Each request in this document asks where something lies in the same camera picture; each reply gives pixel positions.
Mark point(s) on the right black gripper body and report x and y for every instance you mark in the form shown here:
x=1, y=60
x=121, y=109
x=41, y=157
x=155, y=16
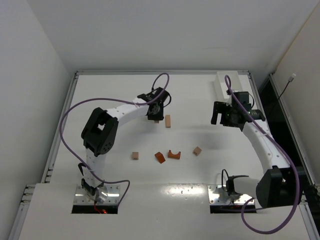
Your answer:
x=222, y=114

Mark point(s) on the light pentagon wood block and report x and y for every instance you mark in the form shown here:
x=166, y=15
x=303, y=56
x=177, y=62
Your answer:
x=197, y=151

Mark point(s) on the dark red wedge block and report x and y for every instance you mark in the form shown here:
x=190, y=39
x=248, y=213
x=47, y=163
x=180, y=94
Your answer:
x=160, y=157

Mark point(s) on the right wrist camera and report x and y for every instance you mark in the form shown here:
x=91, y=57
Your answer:
x=244, y=98

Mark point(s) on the dark red arch block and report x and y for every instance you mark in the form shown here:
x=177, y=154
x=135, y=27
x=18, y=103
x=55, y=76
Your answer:
x=172, y=155

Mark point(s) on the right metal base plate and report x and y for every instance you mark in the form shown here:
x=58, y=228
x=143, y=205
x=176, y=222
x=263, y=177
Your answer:
x=218, y=197

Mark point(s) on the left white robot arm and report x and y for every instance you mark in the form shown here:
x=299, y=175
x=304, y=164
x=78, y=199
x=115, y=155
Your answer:
x=100, y=131

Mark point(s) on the light wood cube block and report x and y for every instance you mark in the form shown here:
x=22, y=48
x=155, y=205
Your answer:
x=135, y=155

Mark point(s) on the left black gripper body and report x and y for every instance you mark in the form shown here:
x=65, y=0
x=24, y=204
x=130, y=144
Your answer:
x=155, y=117

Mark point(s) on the metal base plate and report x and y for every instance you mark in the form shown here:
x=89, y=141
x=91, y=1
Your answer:
x=107, y=195
x=218, y=197

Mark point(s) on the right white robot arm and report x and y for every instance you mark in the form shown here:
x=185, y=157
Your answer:
x=280, y=185

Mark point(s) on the white perforated box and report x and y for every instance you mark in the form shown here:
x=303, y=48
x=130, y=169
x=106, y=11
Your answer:
x=221, y=88

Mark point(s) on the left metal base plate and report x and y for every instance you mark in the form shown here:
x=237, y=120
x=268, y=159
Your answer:
x=107, y=195

